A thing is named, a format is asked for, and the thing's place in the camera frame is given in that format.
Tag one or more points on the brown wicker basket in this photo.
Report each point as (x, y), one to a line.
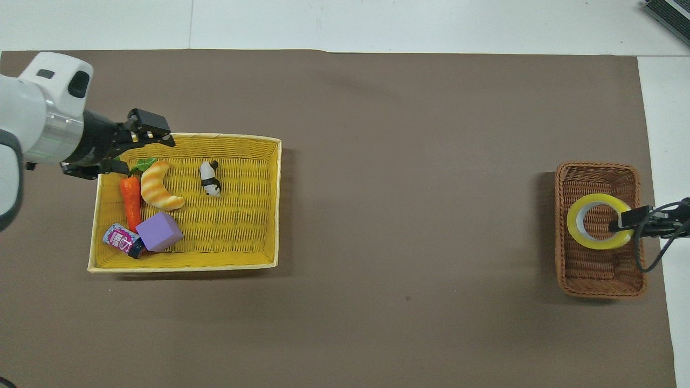
(593, 269)

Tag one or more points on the small panda figure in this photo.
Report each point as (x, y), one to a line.
(209, 180)

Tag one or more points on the yellow tape roll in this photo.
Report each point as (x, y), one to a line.
(574, 221)

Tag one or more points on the small drink can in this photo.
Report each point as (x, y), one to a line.
(123, 240)

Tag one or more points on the purple foam block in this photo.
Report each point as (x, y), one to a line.
(159, 231)

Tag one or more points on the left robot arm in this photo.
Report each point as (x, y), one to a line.
(24, 113)

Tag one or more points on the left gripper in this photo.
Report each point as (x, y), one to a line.
(99, 139)

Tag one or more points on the toy croissant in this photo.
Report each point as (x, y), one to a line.
(155, 188)

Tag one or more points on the yellow woven basket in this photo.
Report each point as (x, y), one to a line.
(232, 215)

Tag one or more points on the orange toy carrot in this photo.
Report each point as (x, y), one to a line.
(131, 202)

